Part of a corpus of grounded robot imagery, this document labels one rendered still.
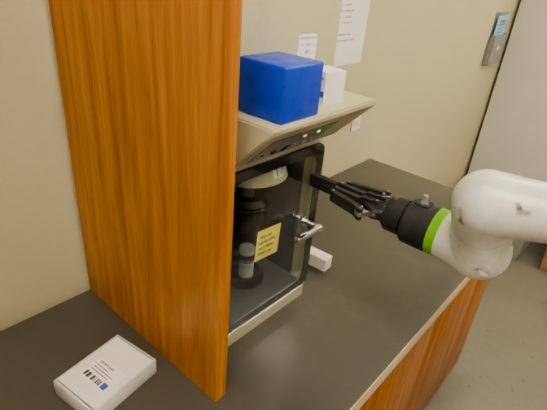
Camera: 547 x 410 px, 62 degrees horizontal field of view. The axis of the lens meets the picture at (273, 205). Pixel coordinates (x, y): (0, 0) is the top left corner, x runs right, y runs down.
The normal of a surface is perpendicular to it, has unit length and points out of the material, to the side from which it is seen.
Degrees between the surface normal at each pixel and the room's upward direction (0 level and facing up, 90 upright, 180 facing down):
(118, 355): 0
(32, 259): 90
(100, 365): 0
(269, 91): 90
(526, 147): 90
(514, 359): 0
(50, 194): 90
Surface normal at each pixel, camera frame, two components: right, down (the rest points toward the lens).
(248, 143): -0.66, 0.31
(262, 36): 0.75, 0.36
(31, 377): 0.08, -0.88
